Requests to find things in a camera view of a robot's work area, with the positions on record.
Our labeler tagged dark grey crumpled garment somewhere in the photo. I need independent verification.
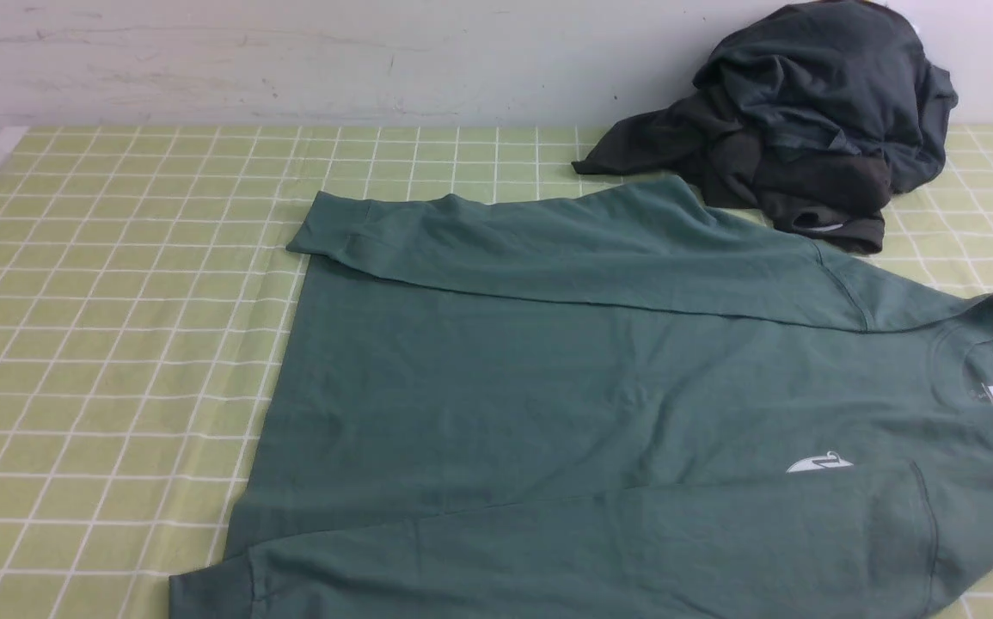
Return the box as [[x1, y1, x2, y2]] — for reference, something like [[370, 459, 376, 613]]
[[573, 1, 959, 255]]

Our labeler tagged green checkered tablecloth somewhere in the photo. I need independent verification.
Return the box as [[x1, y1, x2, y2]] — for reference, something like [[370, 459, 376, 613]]
[[0, 126, 993, 619]]

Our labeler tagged green long-sleeve top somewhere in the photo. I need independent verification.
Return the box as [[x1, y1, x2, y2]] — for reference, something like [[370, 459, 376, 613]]
[[169, 177, 993, 618]]

